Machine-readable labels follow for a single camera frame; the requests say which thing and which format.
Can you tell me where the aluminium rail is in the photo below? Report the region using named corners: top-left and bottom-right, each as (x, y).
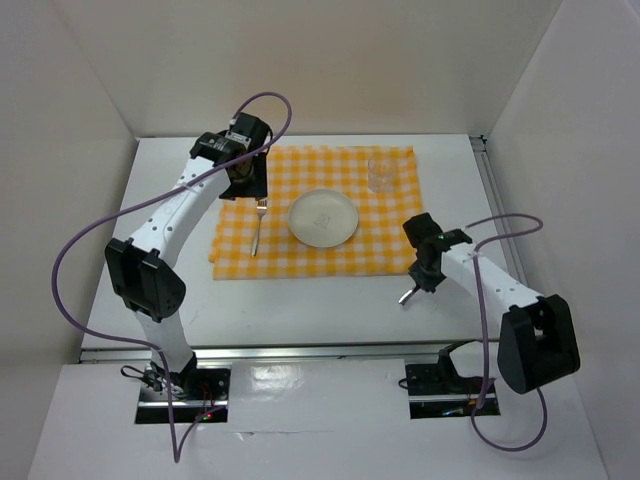
top-left (469, 136), bottom-right (527, 283)
top-left (79, 340), bottom-right (462, 364)

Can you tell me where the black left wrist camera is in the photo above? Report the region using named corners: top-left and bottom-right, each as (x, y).
top-left (226, 113), bottom-right (272, 151)

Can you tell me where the aluminium right side rail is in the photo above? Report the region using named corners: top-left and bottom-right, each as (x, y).
top-left (469, 136), bottom-right (527, 283)

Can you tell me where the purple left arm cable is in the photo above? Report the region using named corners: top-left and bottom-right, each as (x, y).
top-left (51, 91), bottom-right (294, 463)

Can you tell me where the clear plastic cup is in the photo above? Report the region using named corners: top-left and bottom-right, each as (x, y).
top-left (367, 155), bottom-right (397, 194)

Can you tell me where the silver table knife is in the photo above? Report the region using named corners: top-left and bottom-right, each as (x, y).
top-left (398, 286), bottom-right (420, 306)

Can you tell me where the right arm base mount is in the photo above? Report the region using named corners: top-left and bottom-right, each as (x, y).
top-left (397, 342), bottom-right (482, 420)

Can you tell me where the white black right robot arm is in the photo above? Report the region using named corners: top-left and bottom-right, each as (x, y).
top-left (403, 221), bottom-right (581, 394)

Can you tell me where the yellow white checkered cloth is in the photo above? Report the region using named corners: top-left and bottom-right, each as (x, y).
top-left (209, 145), bottom-right (423, 280)

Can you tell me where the cream round plate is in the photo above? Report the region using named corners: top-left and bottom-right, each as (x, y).
top-left (287, 189), bottom-right (359, 249)

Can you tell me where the silver fork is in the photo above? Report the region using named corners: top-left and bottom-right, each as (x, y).
top-left (251, 198), bottom-right (268, 257)

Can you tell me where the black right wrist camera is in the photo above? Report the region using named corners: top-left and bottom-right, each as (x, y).
top-left (402, 212), bottom-right (443, 249)

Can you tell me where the aluminium front rail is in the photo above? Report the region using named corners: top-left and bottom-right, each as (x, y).
top-left (79, 340), bottom-right (462, 364)

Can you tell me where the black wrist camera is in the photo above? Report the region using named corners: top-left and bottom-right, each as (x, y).
top-left (226, 113), bottom-right (272, 151)
top-left (402, 212), bottom-right (443, 249)

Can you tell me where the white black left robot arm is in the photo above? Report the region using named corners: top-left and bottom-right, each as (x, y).
top-left (105, 123), bottom-right (273, 399)

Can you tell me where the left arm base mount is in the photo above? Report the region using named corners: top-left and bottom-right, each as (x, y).
top-left (120, 365), bottom-right (231, 425)

